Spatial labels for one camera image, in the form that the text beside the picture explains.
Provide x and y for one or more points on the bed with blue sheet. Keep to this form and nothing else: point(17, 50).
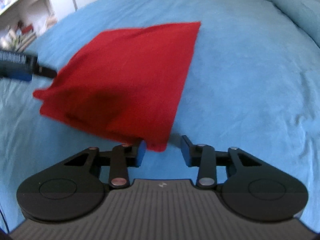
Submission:
point(237, 92)

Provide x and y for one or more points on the white shelf unit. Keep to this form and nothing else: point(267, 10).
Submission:
point(30, 10)

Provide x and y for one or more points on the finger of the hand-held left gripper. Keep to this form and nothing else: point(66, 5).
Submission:
point(47, 71)

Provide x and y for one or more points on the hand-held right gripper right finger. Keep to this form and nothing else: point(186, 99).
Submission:
point(186, 152)

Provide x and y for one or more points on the red box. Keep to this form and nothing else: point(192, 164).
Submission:
point(27, 28)

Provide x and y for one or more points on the blue duvet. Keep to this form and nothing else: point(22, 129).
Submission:
point(297, 10)

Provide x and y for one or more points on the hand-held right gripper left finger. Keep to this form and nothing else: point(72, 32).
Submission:
point(140, 153)

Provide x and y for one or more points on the red knitted sweater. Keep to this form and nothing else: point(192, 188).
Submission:
point(130, 80)

